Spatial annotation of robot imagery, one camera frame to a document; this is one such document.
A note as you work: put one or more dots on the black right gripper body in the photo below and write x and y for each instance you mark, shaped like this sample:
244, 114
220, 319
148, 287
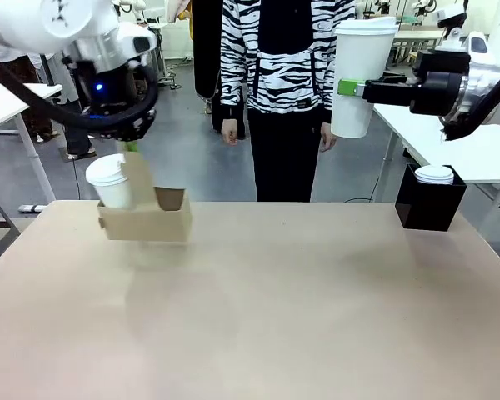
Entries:
439, 89

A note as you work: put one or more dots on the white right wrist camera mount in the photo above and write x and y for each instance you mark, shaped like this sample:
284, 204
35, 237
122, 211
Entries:
452, 25

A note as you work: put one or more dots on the black square cup box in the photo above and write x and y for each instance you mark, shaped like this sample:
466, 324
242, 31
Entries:
431, 206

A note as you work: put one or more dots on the white side table with pole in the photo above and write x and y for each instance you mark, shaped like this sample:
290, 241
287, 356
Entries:
12, 104

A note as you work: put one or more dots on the person's left forearm zebra sleeve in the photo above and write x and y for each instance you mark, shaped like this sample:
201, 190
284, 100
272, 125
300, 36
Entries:
329, 100

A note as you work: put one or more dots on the white background lab table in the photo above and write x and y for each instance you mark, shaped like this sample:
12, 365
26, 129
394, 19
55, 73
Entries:
412, 37

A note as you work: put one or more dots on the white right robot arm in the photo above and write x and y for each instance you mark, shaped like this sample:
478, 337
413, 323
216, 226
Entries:
489, 62

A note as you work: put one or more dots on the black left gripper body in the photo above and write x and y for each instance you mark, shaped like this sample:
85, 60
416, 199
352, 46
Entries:
104, 91

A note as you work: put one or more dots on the person's right forearm zebra sleeve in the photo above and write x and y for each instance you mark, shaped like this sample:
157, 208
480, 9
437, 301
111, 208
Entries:
233, 75

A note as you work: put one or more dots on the person's left hand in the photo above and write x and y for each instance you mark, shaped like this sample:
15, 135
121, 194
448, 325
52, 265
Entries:
327, 138

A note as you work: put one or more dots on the brown cardboard cup carrier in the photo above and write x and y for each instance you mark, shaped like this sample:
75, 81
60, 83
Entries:
150, 221

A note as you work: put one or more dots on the small white lidded paper cup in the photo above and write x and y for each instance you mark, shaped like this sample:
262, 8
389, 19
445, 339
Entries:
110, 183

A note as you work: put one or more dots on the person in black clothes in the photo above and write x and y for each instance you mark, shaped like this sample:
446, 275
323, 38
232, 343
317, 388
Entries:
206, 54

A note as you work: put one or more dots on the person's right hand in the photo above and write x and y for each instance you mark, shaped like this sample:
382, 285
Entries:
230, 132

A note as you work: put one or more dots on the tall white lidded paper cup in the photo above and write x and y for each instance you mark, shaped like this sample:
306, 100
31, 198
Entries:
360, 79

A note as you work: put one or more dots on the long white side table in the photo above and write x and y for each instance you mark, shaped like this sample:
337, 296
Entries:
454, 150

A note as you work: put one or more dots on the person in zebra hoodie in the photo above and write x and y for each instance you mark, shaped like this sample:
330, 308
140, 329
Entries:
287, 83

